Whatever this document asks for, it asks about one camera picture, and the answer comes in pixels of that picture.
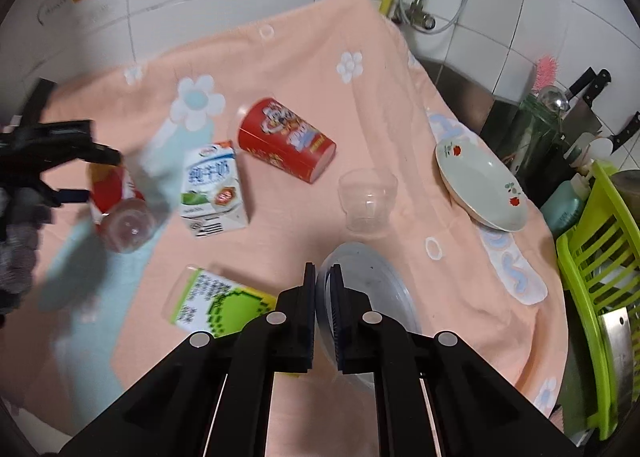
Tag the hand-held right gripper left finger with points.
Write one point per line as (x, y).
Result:
(310, 317)

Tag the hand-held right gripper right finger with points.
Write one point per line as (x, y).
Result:
(337, 322)

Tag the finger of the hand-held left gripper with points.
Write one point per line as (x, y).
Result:
(85, 147)
(65, 197)

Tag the red orange label plastic bottle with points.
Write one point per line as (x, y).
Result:
(120, 222)

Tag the person's left hand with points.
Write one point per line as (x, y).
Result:
(20, 252)

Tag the green white drink carton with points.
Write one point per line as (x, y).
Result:
(210, 297)

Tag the clear plastic cup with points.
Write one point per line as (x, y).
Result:
(367, 202)

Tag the white green milk carton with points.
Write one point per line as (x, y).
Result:
(212, 187)

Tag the red snack cup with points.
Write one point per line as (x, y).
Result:
(285, 142)

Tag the white plate flower print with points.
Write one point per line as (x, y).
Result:
(475, 177)

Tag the peach floral towel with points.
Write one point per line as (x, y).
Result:
(310, 87)

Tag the teal dish soap bottle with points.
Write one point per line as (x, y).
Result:
(562, 209)

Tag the green plastic dish rack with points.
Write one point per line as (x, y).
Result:
(580, 247)

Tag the metal ladle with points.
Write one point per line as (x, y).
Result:
(552, 97)

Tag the metal faucet valve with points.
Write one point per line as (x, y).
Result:
(417, 16)

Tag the metal pot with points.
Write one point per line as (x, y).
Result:
(627, 184)

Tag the pink brush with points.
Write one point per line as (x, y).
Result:
(545, 69)

